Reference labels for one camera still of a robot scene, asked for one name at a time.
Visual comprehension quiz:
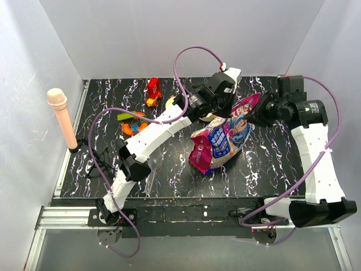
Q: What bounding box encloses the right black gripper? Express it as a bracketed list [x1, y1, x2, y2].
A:
[242, 90, 287, 128]

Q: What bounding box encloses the pink pet food bag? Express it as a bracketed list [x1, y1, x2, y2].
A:
[189, 93, 261, 175]

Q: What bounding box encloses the clear plastic scoop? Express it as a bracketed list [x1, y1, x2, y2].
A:
[144, 148, 163, 195]

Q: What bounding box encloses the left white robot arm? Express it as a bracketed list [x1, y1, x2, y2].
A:
[96, 68, 241, 226]

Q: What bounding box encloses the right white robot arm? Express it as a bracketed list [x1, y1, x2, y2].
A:
[239, 75, 357, 228]

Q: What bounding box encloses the cream double pet bowl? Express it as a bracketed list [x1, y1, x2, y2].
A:
[165, 95, 216, 123]

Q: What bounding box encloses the red toy block car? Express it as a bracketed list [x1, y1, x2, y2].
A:
[146, 77, 162, 107]

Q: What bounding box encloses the orange curved toy track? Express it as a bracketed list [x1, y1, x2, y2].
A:
[119, 118, 148, 136]

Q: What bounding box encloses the green toy brick plate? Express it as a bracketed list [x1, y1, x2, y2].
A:
[117, 111, 138, 121]

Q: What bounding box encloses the black microphone tripod stand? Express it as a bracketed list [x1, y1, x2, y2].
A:
[69, 137, 116, 179]

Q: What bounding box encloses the pink microphone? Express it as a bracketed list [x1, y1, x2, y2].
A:
[47, 88, 78, 153]

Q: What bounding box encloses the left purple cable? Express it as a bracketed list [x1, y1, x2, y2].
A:
[87, 45, 228, 257]

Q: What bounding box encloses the aluminium frame rail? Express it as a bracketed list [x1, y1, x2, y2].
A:
[23, 80, 90, 270]

